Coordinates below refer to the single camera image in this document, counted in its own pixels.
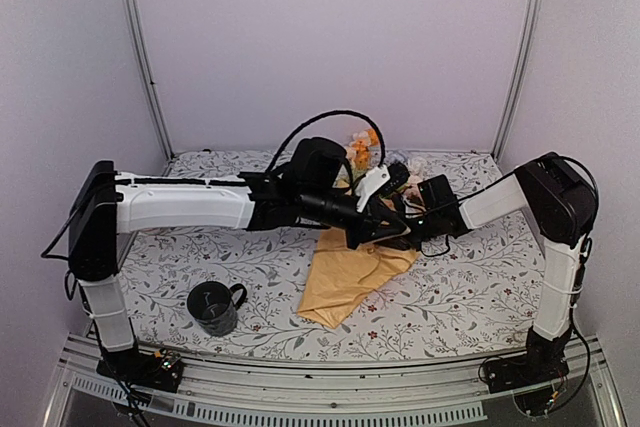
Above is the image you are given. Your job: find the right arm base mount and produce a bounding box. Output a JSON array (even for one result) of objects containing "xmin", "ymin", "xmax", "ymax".
[{"xmin": 477, "ymin": 329, "xmax": 592, "ymax": 419}]

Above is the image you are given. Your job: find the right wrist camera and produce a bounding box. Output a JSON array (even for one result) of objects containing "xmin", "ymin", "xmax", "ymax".
[{"xmin": 406, "ymin": 174, "xmax": 459, "ymax": 220}]

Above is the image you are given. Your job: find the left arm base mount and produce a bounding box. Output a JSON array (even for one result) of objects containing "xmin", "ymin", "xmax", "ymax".
[{"xmin": 96, "ymin": 344, "xmax": 185, "ymax": 393}]

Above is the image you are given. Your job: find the floral patterned tablecloth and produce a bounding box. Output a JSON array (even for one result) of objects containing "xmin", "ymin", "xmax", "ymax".
[{"xmin": 99, "ymin": 148, "xmax": 566, "ymax": 363}]

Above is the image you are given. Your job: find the right metal frame post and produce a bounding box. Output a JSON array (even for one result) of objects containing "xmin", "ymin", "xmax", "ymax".
[{"xmin": 491, "ymin": 0, "xmax": 543, "ymax": 163}]

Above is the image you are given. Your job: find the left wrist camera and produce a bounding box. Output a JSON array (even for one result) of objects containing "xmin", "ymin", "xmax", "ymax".
[{"xmin": 289, "ymin": 136, "xmax": 411, "ymax": 213}]

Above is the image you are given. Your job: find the metal frame post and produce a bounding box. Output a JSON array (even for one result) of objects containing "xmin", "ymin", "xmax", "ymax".
[
  {"xmin": 491, "ymin": 0, "xmax": 543, "ymax": 163},
  {"xmin": 122, "ymin": 0, "xmax": 175, "ymax": 162}
]

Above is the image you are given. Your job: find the pink rose fake stem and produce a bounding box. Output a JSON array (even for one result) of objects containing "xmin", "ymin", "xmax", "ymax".
[{"xmin": 402, "ymin": 183, "xmax": 423, "ymax": 205}]

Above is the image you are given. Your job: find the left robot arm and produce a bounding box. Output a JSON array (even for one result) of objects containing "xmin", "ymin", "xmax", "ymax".
[{"xmin": 41, "ymin": 161, "xmax": 410, "ymax": 381}]

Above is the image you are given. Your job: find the black mug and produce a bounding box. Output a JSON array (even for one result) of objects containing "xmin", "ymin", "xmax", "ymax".
[{"xmin": 187, "ymin": 281, "xmax": 248, "ymax": 337}]

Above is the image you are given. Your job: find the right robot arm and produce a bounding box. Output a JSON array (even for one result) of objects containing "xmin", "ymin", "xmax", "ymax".
[{"xmin": 368, "ymin": 209, "xmax": 549, "ymax": 359}]

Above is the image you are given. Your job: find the cream rose fake stem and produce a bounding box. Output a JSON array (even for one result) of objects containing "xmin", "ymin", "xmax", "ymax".
[{"xmin": 339, "ymin": 129, "xmax": 374, "ymax": 188}]

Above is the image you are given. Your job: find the yellow wrapping paper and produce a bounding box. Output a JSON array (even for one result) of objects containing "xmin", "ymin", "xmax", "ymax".
[{"xmin": 297, "ymin": 229, "xmax": 419, "ymax": 329}]

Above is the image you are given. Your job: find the front aluminium rail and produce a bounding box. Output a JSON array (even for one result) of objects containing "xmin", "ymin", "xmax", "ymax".
[{"xmin": 38, "ymin": 335, "xmax": 639, "ymax": 426}]

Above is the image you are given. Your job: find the left metal frame post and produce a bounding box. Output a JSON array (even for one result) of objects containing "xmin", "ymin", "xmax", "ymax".
[{"xmin": 122, "ymin": 0, "xmax": 175, "ymax": 162}]

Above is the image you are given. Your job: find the blue fake flower stem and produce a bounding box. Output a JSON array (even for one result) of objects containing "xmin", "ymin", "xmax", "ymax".
[{"xmin": 390, "ymin": 150, "xmax": 429, "ymax": 177}]

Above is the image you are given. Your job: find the black camera cable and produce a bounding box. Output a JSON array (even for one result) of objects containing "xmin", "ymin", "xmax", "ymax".
[{"xmin": 264, "ymin": 109, "xmax": 387, "ymax": 178}]

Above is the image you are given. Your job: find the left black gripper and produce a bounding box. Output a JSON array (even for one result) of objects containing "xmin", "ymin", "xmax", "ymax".
[{"xmin": 300, "ymin": 186, "xmax": 407, "ymax": 250}]

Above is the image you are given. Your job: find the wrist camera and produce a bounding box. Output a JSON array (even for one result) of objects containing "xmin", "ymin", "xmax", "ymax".
[
  {"xmin": 406, "ymin": 174, "xmax": 459, "ymax": 220},
  {"xmin": 289, "ymin": 136, "xmax": 411, "ymax": 213}
]

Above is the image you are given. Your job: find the orange fake flower stem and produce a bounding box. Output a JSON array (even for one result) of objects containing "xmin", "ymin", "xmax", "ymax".
[{"xmin": 348, "ymin": 127, "xmax": 381, "ymax": 173}]

